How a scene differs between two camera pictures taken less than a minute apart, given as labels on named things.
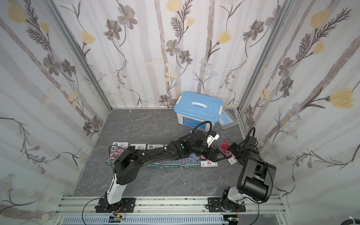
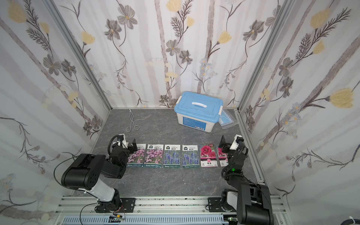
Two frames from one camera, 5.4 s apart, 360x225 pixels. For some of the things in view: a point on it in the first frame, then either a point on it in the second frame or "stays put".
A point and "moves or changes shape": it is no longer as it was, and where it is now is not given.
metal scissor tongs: x=136 y=126 stays put
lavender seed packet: x=193 y=161 stays put
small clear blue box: x=226 y=121 stays put
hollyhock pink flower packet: x=223 y=146 moves or changes shape
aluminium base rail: x=75 y=206 stays put
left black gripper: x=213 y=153 to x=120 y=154
